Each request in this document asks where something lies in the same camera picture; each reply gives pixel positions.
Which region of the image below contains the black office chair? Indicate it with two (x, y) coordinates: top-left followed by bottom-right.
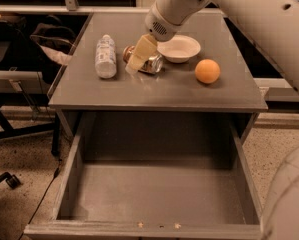
(0, 13), (62, 192)

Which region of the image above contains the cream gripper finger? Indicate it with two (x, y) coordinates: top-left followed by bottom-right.
(125, 34), (157, 75)

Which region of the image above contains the black floor cable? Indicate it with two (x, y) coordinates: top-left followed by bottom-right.
(17, 157), (63, 240)

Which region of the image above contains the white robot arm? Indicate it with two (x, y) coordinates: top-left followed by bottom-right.
(126, 0), (299, 240)

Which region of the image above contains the white paper bowl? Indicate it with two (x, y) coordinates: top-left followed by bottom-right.
(157, 35), (201, 63)

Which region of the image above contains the orange fruit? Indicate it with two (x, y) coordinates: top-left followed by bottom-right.
(195, 59), (220, 84)

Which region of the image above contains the open grey top drawer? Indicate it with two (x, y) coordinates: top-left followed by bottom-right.
(25, 111), (261, 240)

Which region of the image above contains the clear plastic water bottle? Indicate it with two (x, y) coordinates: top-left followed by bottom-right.
(95, 35), (117, 79)

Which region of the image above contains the dark jacket with light lining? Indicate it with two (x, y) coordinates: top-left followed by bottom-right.
(30, 15), (76, 66)

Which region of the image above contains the grey cabinet with flat top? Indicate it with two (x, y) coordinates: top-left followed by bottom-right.
(48, 12), (269, 158)

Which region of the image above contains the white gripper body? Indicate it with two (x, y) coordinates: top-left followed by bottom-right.
(145, 0), (210, 42)

